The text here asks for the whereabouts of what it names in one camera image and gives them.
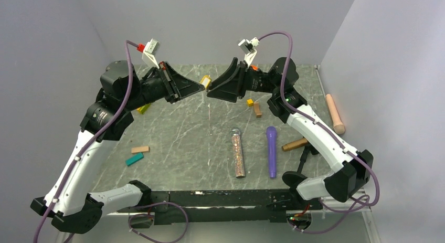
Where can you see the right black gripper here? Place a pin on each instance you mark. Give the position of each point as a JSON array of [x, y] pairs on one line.
[[229, 92]]

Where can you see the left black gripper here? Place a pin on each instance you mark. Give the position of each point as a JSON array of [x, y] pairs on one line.
[[184, 87]]

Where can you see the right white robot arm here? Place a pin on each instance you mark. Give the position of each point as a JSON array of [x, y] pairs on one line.
[[349, 167]]

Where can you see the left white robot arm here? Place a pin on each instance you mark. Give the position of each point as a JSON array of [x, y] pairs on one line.
[[71, 205]]

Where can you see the small tan wooden block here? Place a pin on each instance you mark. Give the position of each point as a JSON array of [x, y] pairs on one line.
[[257, 110]]

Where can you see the orange yellow triangle toy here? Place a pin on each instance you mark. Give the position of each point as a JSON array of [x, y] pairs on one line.
[[143, 109]]

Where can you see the purple microphone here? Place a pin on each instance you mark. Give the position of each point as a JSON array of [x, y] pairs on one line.
[[271, 134]]

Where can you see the teal wooden block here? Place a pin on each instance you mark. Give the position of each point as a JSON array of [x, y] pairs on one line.
[[135, 158]]

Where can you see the glitter microphone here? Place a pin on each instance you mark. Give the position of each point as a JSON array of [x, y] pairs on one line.
[[235, 135]]

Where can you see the gold microphone on stand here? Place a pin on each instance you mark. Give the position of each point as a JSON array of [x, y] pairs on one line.
[[295, 144]]

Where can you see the black microphone stand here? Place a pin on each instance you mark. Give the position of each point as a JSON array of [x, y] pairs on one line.
[[300, 165]]

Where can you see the peach wooden rolling pin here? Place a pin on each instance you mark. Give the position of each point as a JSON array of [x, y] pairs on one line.
[[338, 126]]

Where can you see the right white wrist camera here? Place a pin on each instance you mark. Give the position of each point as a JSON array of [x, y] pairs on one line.
[[249, 48]]

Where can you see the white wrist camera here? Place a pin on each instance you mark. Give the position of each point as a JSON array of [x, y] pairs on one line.
[[148, 51], [249, 48]]

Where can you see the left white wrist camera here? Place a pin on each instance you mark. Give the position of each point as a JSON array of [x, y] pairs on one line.
[[148, 51]]

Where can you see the black front rail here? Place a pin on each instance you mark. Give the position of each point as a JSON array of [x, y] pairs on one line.
[[273, 205]]

